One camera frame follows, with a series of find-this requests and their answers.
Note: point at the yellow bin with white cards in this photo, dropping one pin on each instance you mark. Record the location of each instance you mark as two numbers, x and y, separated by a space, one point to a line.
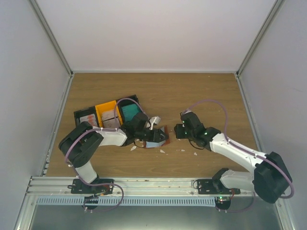
112 105

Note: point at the left aluminium corner post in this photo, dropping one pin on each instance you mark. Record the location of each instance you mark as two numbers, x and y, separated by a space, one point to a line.
38 12

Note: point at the black bin with red cards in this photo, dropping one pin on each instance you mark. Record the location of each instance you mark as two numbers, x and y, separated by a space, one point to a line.
87 111

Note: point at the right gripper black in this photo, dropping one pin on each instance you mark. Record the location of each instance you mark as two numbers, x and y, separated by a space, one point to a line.
179 134

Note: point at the brown leather card holder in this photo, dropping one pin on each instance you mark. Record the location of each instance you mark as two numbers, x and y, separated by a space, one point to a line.
151 145

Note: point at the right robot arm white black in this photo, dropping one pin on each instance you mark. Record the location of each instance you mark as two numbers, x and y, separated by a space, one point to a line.
266 174

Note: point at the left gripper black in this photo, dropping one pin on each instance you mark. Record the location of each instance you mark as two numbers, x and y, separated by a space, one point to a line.
156 136

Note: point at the right aluminium corner post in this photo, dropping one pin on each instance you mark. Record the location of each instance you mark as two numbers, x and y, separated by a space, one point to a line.
260 35

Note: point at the grey slotted cable duct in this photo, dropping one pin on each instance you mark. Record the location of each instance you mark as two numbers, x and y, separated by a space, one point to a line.
129 201

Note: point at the aluminium front rail frame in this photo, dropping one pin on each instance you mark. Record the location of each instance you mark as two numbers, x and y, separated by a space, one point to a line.
260 216

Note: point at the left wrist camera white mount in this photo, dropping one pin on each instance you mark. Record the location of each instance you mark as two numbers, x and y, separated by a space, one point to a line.
154 121

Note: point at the black bin with teal cards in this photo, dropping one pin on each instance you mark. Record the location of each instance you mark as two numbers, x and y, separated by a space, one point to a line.
120 105

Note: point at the red white card stack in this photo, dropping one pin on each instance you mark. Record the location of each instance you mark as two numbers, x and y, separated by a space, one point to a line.
91 119

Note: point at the aluminium corner post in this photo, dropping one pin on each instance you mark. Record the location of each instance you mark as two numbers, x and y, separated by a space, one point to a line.
260 35
38 12

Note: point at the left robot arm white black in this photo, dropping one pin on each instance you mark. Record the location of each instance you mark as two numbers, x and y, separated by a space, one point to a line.
81 143

